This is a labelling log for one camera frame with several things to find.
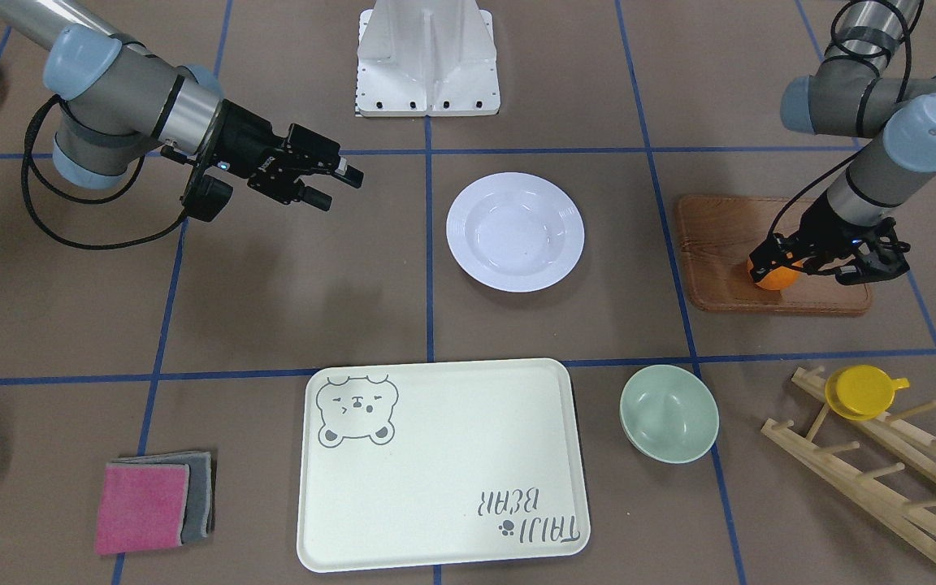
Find wooden dish rack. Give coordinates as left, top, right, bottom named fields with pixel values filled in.
left=761, top=367, right=936, bottom=564

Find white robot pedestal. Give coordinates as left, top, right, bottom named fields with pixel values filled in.
left=354, top=1, right=501, bottom=118

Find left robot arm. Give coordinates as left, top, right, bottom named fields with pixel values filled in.
left=749, top=1, right=936, bottom=285

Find green bowl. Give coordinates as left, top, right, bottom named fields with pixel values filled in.
left=619, top=364, right=720, bottom=464

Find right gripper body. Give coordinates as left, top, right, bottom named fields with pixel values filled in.
left=192, top=100, right=339, bottom=205

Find pink and grey cloths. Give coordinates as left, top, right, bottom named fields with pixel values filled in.
left=94, top=451, right=213, bottom=556

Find orange fruit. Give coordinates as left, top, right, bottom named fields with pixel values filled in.
left=754, top=267, right=802, bottom=290

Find white plate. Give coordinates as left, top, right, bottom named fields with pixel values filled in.
left=445, top=171, right=586, bottom=293

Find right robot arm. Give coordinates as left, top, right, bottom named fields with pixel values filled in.
left=0, top=1, right=363, bottom=222

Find yellow mug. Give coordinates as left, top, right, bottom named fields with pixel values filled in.
left=824, top=364, right=910, bottom=421

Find brown wooden tray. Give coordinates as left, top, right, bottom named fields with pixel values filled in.
left=674, top=193, right=873, bottom=316

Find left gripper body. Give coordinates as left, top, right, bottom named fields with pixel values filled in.
left=765, top=195, right=866, bottom=273

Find cream bear tray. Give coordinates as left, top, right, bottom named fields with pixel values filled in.
left=297, top=358, right=592, bottom=573

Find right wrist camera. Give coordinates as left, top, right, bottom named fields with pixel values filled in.
left=180, top=175, right=233, bottom=223

